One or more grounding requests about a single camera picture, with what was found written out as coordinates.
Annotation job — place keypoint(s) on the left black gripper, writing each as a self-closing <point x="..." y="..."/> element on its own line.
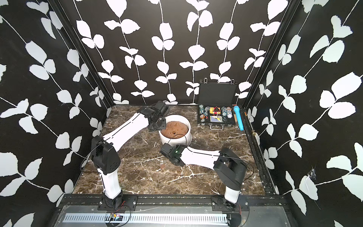
<point x="163" y="128"/>

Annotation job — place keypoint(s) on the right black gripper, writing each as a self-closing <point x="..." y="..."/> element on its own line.
<point x="178" y="147"/>

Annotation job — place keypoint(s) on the white ceramic pot with mud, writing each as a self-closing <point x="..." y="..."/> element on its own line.
<point x="177" y="131"/>

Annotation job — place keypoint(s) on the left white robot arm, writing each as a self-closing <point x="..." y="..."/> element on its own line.
<point x="104" y="149"/>

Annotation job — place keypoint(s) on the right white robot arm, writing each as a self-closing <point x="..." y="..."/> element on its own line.
<point x="227" y="165"/>

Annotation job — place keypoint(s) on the open black poker chip case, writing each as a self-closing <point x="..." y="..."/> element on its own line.
<point x="215" y="103"/>

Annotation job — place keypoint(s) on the blue microphone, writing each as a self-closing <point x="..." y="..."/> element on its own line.
<point x="238" y="117"/>

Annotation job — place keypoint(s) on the small green circuit board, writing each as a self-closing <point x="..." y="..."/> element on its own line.
<point x="116" y="217"/>

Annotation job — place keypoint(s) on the white perforated cable tray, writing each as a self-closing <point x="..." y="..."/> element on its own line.
<point x="194" y="219"/>

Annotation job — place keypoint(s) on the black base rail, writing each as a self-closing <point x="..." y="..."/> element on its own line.
<point x="249" y="211"/>

